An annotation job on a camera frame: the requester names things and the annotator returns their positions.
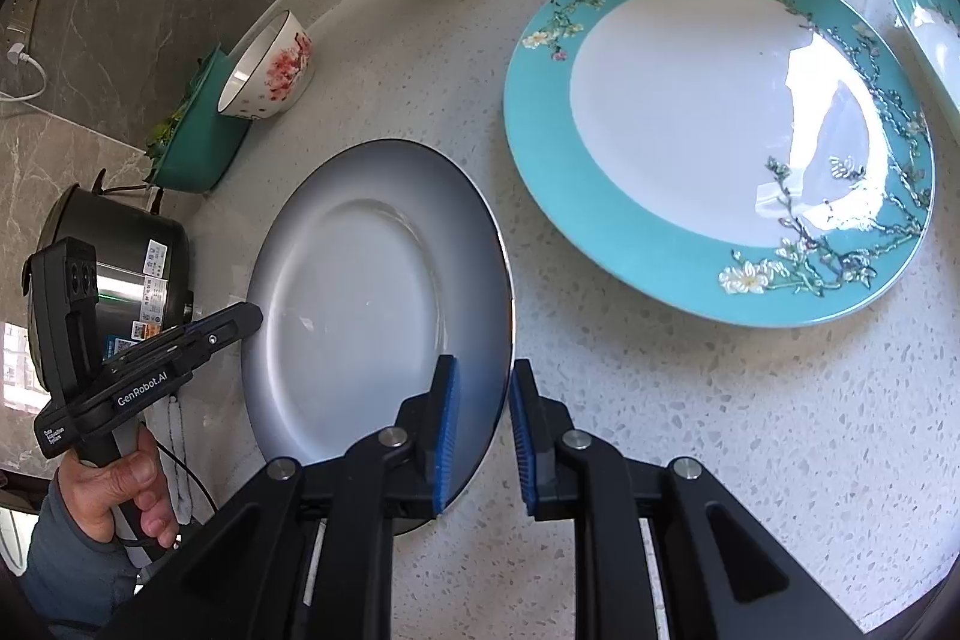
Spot pink floral bowl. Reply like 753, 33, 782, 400
217, 10, 314, 124

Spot large teal floral plate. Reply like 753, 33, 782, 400
502, 0, 936, 327

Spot person's left hand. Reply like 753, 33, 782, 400
58, 426, 181, 551

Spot white cloth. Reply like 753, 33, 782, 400
142, 396, 218, 528

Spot black power cable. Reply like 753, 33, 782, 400
154, 437, 218, 513

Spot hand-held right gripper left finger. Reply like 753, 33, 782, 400
97, 353, 460, 640

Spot wall socket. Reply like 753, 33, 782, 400
6, 0, 42, 52

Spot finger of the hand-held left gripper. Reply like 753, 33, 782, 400
105, 319, 263, 386
161, 302, 265, 339

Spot person's left forearm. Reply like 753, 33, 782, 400
19, 467, 140, 626

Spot small teal plate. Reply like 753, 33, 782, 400
883, 0, 960, 112

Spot white plug and cable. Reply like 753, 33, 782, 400
0, 46, 50, 103

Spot steel rice cooker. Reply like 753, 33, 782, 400
26, 182, 197, 397

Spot grey gradient plate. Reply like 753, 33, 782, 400
241, 139, 516, 536

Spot leafy greens in basin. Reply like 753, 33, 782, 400
146, 55, 218, 161

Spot teal basin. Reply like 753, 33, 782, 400
146, 47, 252, 195

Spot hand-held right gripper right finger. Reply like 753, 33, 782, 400
508, 356, 863, 640

